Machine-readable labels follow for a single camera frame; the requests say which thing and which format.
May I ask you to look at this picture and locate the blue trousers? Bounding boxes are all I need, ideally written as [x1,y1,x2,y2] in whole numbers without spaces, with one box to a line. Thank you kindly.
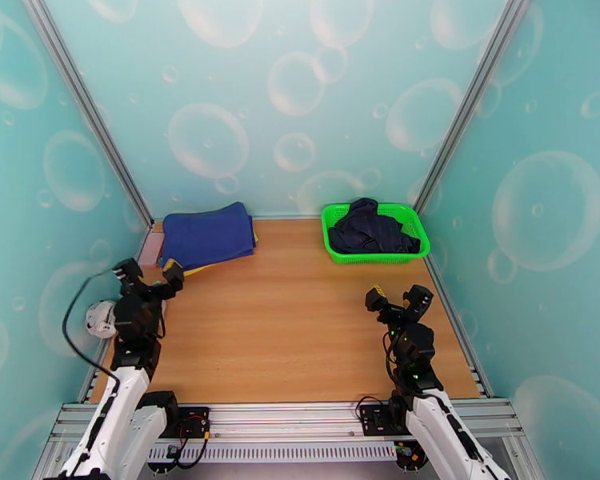
[159,201,258,272]

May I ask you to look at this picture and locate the folded yellow trousers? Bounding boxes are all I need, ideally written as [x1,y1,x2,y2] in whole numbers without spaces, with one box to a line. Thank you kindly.
[182,232,259,278]

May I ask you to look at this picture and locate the dark navy trousers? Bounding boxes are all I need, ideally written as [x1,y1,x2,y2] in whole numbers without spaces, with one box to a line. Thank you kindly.
[328,197,422,254]

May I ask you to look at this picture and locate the pink case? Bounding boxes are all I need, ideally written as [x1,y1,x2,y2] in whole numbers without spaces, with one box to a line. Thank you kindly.
[138,233,165,268]

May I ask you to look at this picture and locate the white plush toy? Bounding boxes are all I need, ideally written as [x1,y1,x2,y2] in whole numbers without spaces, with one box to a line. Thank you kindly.
[85,300,118,340]

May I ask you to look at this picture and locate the green plastic basket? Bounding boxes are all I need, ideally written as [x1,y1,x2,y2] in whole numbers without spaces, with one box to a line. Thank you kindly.
[321,203,433,266]

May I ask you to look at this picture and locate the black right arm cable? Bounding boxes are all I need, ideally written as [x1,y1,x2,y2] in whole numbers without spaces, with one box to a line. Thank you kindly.
[382,333,402,390]

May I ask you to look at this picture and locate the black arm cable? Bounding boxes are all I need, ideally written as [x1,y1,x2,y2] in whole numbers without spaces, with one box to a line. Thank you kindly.
[382,333,402,390]
[62,267,123,394]

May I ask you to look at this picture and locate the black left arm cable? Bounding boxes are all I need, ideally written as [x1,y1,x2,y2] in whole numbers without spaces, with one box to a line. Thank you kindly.
[62,267,123,394]

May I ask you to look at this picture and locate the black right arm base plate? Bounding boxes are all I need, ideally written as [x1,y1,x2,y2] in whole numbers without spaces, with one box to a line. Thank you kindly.
[358,401,412,437]

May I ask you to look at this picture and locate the red and black power wires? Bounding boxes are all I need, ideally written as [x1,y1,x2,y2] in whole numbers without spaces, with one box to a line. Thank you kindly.
[165,415,214,470]
[392,426,431,470]

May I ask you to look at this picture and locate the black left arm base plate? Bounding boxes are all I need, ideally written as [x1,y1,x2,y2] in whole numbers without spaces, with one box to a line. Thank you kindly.
[172,406,212,438]

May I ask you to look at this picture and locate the white slotted cable duct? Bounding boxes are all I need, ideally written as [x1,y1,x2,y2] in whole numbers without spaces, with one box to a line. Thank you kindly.
[147,441,398,465]

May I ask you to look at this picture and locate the aluminium corner post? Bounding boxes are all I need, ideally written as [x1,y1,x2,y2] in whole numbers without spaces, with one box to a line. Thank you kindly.
[412,0,536,217]
[19,0,155,227]

